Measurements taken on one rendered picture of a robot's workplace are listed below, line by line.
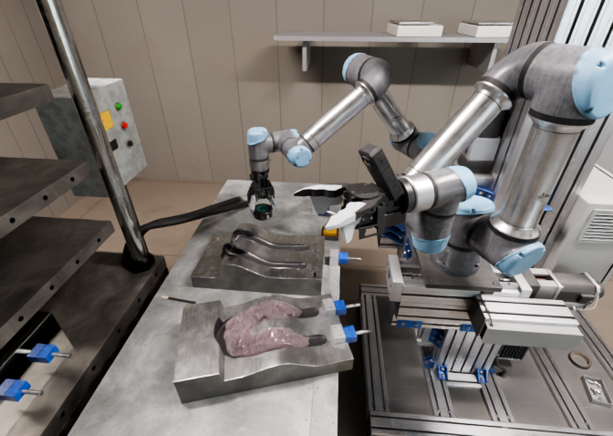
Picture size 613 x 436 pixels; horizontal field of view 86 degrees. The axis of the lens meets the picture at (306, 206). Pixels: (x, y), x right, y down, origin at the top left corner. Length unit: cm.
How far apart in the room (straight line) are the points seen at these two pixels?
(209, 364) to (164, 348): 25
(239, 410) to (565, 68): 110
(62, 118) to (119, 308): 71
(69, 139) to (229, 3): 215
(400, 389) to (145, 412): 113
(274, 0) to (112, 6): 141
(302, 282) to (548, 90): 91
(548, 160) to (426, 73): 255
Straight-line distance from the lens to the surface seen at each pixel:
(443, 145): 84
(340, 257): 140
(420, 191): 65
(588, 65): 81
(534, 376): 211
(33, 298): 125
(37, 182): 128
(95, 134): 130
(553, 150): 86
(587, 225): 138
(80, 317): 150
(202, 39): 342
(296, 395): 109
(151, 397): 117
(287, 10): 322
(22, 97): 124
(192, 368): 105
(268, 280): 127
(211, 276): 134
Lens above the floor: 177
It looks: 33 degrees down
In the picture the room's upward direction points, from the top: straight up
